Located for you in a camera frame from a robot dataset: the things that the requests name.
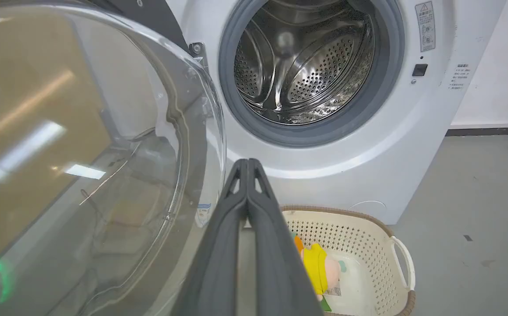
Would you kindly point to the cream perforated laundry basket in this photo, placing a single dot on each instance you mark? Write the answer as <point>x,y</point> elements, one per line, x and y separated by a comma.
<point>368,263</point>

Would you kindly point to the yellow plush doll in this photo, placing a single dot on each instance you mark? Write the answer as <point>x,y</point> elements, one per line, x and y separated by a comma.
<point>317,267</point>

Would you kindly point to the transparent washing machine door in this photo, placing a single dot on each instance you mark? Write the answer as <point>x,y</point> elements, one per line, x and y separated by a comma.
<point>82,153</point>

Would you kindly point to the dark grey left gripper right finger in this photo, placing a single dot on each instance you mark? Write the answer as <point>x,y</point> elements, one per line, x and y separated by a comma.
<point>275,263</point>

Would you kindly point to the white front-load washing machine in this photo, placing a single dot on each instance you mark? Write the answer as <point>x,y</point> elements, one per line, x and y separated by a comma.
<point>368,131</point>

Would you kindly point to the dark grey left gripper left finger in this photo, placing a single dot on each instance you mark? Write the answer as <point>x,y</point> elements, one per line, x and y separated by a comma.
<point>216,263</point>

